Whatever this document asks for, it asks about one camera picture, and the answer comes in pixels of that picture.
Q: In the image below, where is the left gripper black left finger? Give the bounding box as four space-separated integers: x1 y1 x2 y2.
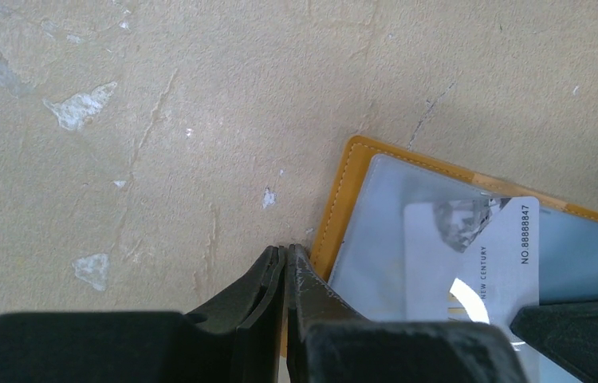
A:
0 247 285 382

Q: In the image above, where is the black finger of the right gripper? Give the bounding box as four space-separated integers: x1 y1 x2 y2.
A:
509 299 598 382

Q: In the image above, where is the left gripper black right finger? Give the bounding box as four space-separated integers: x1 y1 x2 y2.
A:
285 245 527 382

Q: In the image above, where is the orange card holder wallet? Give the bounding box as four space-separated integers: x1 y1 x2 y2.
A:
286 136 598 382

